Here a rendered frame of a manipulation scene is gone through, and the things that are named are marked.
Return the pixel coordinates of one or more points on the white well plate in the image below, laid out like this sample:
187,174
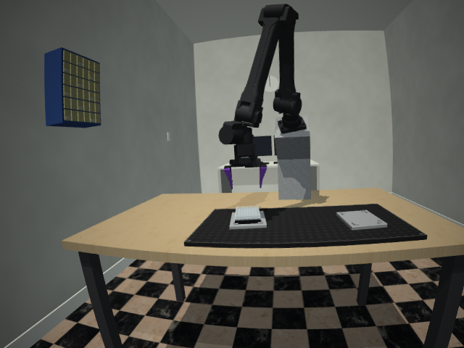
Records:
247,213

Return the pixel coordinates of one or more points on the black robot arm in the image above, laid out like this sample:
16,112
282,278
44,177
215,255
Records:
274,18

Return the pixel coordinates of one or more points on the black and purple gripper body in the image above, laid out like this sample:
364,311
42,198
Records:
254,163

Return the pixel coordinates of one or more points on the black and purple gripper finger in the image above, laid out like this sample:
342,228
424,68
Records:
262,173
229,176

